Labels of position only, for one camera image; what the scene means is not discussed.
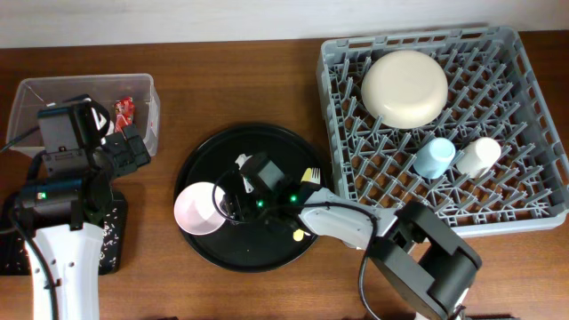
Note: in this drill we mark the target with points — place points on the white cup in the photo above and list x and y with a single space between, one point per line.
479 156

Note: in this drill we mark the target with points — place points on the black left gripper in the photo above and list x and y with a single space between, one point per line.
124 144

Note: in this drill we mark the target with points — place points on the light blue cup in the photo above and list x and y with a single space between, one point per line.
434 158

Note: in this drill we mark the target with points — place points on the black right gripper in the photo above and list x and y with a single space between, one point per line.
236 202

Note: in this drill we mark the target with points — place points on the red snack wrapper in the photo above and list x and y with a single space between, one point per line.
124 110

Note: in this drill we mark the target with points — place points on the beige plate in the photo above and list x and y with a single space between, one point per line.
405 89

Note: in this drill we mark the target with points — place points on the grey dishwasher rack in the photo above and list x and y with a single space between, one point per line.
492 92

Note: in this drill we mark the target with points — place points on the round black tray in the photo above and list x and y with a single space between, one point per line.
261 246

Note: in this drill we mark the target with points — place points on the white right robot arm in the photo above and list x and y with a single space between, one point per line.
429 265

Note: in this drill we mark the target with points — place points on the yellow plastic knife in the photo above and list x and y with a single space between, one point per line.
299 234

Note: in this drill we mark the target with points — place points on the white plastic fork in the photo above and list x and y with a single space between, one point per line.
315 176

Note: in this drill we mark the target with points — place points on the rectangular black tray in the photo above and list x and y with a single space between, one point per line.
111 240

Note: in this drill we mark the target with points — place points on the rice grains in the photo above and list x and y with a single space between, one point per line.
109 231

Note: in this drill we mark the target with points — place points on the clear plastic waste bin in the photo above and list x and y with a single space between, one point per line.
35 93

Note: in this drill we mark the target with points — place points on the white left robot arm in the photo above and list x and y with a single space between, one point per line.
66 209

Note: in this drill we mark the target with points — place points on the pink bowl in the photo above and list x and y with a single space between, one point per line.
194 209

